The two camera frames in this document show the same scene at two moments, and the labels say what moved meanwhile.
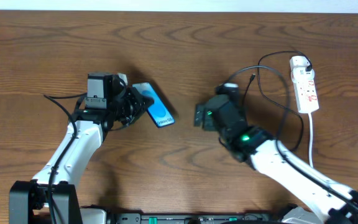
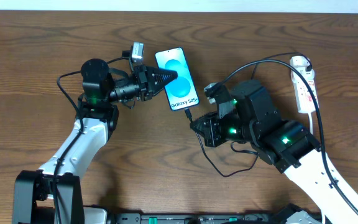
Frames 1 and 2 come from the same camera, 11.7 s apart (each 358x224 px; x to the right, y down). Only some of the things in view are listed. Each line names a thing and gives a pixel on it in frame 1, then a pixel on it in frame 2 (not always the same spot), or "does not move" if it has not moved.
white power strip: x=304 y=85 does not move
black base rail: x=181 y=218 does not move
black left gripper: x=137 y=106 → x=143 y=82
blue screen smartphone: x=157 y=111 → x=181 y=93
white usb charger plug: x=299 y=74 does not move
